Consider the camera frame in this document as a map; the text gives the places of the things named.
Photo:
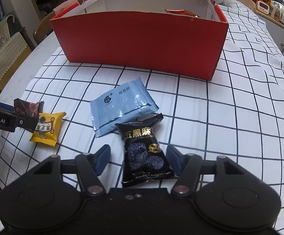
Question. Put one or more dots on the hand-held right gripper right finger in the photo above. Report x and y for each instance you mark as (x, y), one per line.
(173, 159)

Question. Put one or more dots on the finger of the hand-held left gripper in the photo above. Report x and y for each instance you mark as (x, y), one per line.
(27, 123)
(2, 107)

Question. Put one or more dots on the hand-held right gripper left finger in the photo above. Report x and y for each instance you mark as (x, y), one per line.
(102, 158)

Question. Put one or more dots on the yellow snack packet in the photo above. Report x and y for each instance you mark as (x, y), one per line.
(49, 132)

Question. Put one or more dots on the black snack packet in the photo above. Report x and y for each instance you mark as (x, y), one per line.
(142, 139)

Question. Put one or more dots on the red cardboard box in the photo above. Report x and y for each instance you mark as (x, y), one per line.
(137, 41)

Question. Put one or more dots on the dark red snack packet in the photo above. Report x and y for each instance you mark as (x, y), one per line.
(28, 107)

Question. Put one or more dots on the beige cushioned chair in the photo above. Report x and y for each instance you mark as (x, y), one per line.
(7, 58)

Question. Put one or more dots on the light blue snack packet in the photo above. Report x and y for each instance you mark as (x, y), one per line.
(117, 107)

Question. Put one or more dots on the white grid tablecloth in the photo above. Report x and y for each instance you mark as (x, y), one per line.
(230, 127)

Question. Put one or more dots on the grey quilted cushion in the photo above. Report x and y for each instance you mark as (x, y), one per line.
(2, 27)

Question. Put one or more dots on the wooden chair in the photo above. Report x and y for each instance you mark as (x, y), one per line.
(40, 31)

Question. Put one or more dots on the reddish brown snack packet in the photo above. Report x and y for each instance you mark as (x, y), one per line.
(181, 12)

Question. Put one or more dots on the white cabinet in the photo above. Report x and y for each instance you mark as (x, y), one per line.
(279, 39)

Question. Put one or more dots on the white kitchen timer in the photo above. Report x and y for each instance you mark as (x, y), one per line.
(262, 6)

